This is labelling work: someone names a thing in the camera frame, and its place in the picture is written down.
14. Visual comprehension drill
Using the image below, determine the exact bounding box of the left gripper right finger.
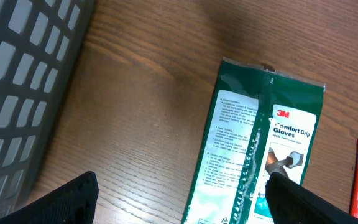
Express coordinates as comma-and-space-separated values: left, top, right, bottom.
265, 172, 358, 224

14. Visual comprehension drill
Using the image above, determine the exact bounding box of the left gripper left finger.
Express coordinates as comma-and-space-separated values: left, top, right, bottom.
0, 171, 99, 224

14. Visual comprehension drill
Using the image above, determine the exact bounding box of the green white packet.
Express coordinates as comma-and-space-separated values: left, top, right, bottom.
182, 58, 326, 223

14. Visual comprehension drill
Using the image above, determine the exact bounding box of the grey plastic mesh basket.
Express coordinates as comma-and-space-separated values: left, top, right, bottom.
0, 0, 95, 218

